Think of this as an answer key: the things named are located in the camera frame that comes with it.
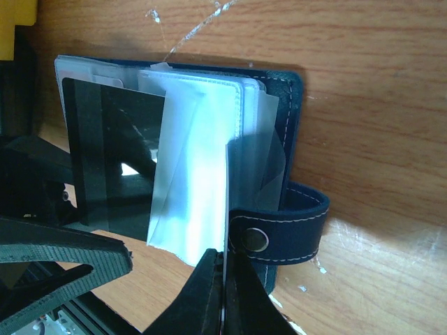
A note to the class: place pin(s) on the blue leather card holder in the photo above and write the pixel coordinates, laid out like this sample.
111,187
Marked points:
224,159

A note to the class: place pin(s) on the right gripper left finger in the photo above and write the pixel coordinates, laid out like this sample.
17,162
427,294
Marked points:
197,308

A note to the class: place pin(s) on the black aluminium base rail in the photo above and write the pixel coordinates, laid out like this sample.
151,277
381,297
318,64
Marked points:
86,314

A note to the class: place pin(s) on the black credit card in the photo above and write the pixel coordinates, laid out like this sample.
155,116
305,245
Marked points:
113,138

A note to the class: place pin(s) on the yellow middle bin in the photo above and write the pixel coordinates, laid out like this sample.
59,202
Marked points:
14,13

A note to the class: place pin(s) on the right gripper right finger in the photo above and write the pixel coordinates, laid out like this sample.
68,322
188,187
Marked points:
247,307

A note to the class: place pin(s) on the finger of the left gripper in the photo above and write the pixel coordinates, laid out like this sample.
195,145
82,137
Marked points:
98,260
37,182

